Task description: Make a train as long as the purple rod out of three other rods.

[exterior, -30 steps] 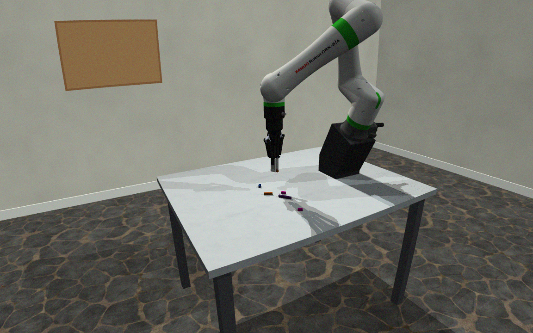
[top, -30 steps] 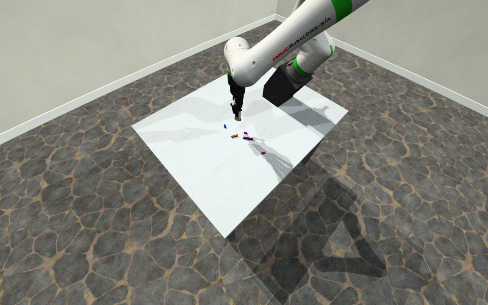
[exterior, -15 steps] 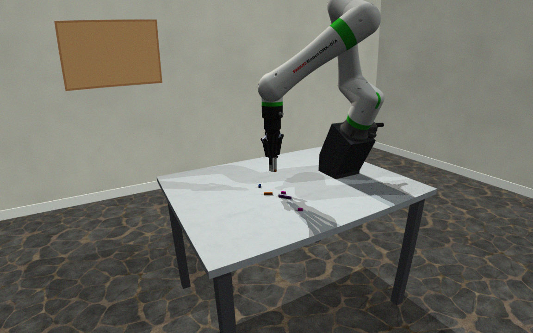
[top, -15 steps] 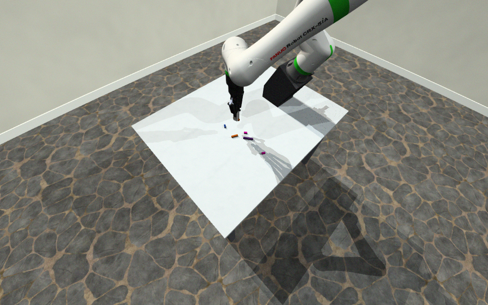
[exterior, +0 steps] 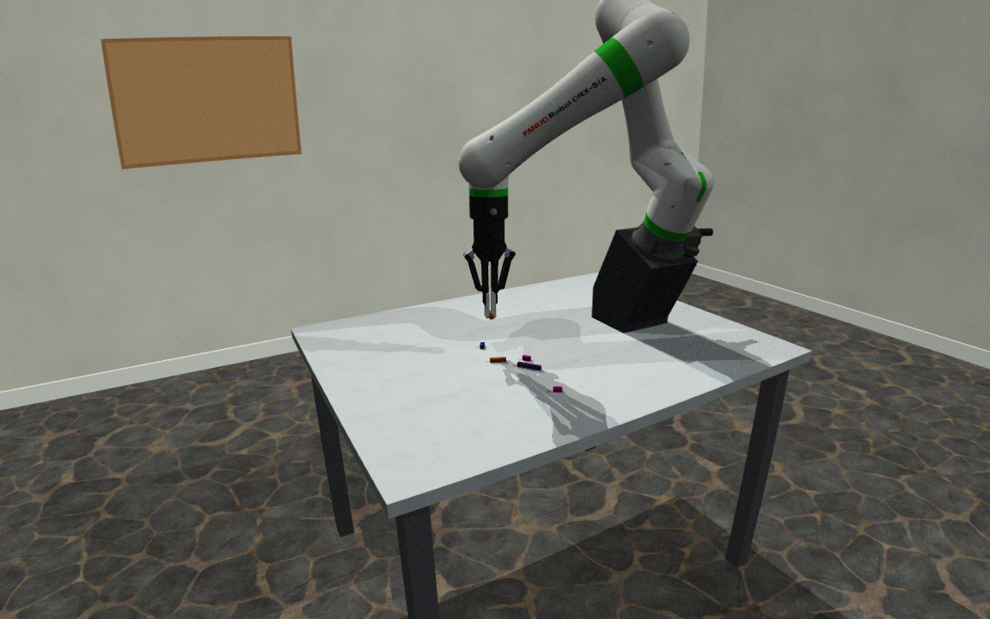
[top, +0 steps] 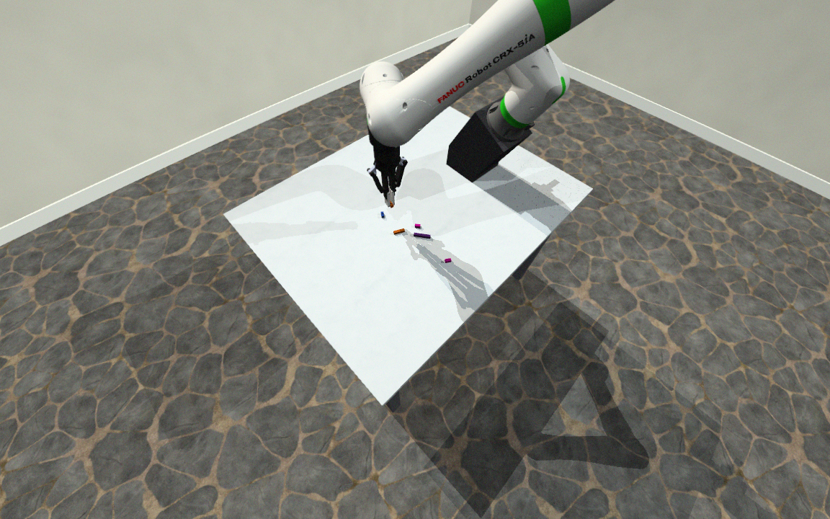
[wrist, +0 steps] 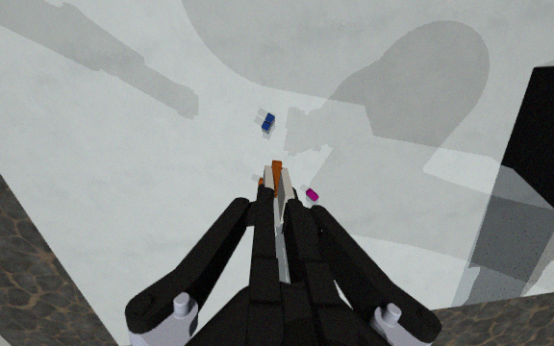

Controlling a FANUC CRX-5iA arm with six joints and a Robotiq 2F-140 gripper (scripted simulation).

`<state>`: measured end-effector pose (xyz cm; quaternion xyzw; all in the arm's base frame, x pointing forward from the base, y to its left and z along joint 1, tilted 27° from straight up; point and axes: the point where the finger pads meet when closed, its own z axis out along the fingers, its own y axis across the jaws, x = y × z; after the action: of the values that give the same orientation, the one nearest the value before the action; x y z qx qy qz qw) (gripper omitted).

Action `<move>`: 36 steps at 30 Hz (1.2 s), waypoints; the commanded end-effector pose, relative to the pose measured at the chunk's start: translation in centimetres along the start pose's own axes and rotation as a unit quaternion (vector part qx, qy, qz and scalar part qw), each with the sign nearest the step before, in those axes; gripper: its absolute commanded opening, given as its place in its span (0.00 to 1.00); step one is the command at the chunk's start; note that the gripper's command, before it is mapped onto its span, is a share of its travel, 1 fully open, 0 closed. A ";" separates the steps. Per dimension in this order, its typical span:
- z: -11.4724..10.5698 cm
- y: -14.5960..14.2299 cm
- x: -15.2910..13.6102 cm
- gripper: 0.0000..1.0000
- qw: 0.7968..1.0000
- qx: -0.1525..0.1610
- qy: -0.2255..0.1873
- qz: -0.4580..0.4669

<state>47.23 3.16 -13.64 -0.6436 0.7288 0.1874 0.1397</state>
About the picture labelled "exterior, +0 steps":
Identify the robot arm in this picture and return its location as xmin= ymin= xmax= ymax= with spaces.
xmin=459 ymin=0 xmax=714 ymax=263

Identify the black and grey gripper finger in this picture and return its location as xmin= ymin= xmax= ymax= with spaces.
xmin=491 ymin=248 xmax=516 ymax=318
xmin=463 ymin=249 xmax=490 ymax=319

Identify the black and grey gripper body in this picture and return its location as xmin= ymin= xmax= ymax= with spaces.
xmin=472 ymin=219 xmax=507 ymax=262

